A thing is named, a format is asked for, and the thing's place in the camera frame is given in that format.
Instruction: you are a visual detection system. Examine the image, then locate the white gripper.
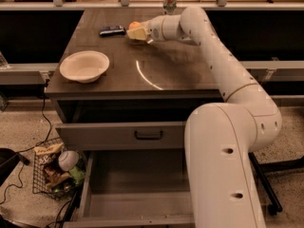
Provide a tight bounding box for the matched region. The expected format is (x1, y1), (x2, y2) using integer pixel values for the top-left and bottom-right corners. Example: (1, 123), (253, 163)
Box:
(127, 16), (165, 44)

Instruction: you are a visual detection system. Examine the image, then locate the orange fruit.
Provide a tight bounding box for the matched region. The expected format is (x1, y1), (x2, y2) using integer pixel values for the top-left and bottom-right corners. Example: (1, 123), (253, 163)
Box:
(128, 22), (141, 29)

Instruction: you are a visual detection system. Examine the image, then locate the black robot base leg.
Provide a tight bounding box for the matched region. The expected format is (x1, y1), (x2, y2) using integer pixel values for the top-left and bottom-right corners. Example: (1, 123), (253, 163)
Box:
(248, 153), (304, 216)

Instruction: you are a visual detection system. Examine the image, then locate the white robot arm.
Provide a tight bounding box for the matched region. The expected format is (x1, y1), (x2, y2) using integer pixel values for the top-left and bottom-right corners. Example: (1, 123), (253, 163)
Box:
(127, 7), (282, 228)

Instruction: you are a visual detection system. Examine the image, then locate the white paper bowl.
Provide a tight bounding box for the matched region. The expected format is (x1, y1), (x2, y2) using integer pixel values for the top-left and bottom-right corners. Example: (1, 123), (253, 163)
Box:
(59, 50), (109, 84)

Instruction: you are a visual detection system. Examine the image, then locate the grey drawer cabinet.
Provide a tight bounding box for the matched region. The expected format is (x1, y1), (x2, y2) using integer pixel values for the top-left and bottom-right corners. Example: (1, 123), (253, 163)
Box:
(45, 7), (245, 228)

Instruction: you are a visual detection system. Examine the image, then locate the upper grey drawer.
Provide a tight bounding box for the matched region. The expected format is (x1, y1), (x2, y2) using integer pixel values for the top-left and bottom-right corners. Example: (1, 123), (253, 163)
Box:
(56, 122), (184, 151)

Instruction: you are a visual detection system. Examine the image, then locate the white bowl in basket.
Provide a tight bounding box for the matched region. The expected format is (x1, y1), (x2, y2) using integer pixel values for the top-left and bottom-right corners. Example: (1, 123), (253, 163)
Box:
(58, 150), (79, 172)

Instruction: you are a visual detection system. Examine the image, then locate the snack chip bag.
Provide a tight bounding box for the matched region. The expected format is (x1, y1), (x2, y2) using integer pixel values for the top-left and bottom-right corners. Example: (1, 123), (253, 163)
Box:
(34, 142), (64, 165)

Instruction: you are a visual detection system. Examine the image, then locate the green snack bag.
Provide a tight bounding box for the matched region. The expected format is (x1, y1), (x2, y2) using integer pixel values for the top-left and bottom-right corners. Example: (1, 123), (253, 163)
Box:
(68, 166), (86, 186)

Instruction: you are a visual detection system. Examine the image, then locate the open bottom grey drawer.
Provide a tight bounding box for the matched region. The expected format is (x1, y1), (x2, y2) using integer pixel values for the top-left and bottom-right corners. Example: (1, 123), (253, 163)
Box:
(63, 149), (195, 228)

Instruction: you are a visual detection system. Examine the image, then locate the black object at left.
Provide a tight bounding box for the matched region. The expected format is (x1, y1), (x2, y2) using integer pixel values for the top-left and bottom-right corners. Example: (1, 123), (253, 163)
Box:
(0, 148), (29, 186)

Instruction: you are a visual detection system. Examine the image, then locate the black power cable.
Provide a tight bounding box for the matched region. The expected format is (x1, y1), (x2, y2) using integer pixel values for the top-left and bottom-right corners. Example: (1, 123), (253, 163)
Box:
(0, 79), (53, 205)

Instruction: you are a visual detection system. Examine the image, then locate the black wire basket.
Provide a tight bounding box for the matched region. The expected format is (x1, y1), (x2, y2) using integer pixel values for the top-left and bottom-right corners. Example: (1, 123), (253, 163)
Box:
(33, 138), (86, 200)

